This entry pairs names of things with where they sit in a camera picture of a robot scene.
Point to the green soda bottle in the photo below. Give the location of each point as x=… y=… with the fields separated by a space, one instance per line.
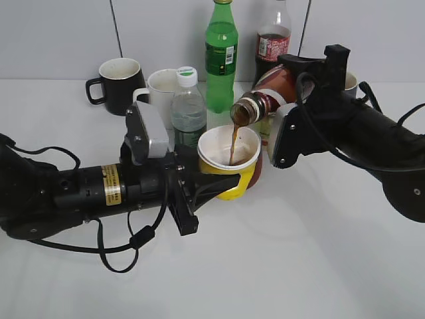
x=221 y=47

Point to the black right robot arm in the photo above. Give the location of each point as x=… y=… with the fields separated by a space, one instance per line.
x=325 y=118

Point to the yellow paper cup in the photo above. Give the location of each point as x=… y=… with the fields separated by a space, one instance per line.
x=224 y=150

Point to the white ceramic mug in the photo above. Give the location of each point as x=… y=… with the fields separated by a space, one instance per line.
x=161 y=86

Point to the brown coffee bottle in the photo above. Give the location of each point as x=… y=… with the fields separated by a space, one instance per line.
x=274 y=89

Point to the red ceramic mug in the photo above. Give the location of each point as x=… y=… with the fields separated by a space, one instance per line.
x=257 y=171

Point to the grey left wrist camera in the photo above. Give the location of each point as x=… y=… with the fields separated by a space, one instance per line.
x=146 y=137

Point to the dark grey ceramic mug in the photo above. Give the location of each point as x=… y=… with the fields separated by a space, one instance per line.
x=351 y=84

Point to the black ceramic mug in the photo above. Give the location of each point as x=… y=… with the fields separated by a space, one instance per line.
x=118 y=78

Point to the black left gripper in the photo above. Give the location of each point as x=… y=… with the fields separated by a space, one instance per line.
x=181 y=201

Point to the cola bottle red label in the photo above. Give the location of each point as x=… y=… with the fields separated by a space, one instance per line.
x=273 y=37

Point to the clear water bottle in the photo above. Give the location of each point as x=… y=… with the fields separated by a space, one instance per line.
x=188 y=109

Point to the white milk drink bottle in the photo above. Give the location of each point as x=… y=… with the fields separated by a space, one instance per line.
x=264 y=128

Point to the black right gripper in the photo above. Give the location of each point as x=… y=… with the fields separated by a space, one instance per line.
x=329 y=73

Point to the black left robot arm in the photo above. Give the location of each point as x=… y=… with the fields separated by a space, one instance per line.
x=38 y=200

